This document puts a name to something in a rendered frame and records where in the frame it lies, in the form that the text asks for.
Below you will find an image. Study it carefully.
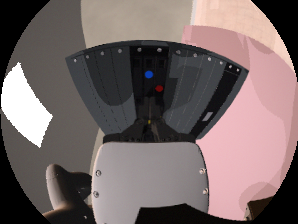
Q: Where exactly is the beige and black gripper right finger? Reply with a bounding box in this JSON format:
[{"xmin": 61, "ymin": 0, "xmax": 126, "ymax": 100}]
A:
[{"xmin": 150, "ymin": 97, "xmax": 196, "ymax": 143}]

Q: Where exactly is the black server rack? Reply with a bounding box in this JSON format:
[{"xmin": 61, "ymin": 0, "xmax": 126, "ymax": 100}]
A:
[{"xmin": 65, "ymin": 40, "xmax": 249, "ymax": 140}]

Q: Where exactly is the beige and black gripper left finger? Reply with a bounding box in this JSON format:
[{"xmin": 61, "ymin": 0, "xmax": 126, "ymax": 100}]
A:
[{"xmin": 103, "ymin": 97, "xmax": 149, "ymax": 144}]

